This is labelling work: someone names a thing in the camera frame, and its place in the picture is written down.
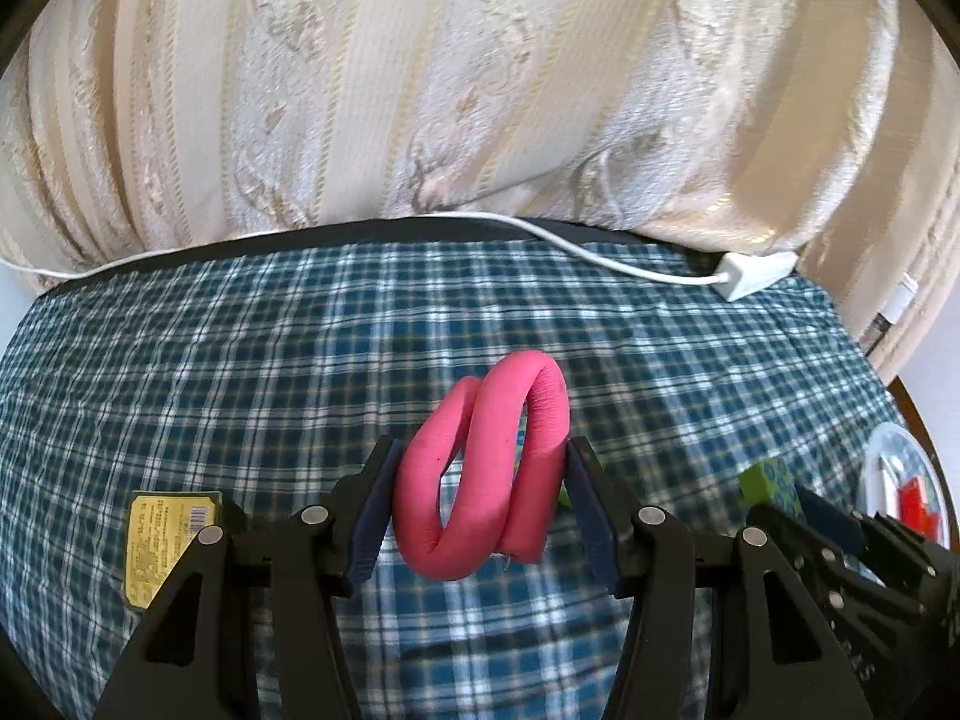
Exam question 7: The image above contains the dark green yellow tin box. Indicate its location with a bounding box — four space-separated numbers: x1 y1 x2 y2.
124 491 223 610

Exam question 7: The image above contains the clear plastic bowl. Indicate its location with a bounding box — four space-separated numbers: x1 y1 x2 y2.
856 422 950 548

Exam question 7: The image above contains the red toy brick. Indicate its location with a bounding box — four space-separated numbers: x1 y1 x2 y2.
898 476 940 541

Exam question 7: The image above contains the white medicine box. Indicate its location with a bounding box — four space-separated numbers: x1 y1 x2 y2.
871 457 900 518

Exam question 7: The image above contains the white power strip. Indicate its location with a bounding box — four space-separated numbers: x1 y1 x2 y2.
713 252 799 302

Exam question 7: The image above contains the white capped bottle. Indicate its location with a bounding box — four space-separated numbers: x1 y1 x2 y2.
861 273 918 355

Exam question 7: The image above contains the white power cable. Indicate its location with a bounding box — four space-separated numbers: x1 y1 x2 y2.
0 209 734 288

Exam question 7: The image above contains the cream patterned curtain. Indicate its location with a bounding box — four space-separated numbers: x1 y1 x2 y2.
2 0 958 377

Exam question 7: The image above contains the light pink foam roller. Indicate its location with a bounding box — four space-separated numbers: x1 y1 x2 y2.
394 351 569 582

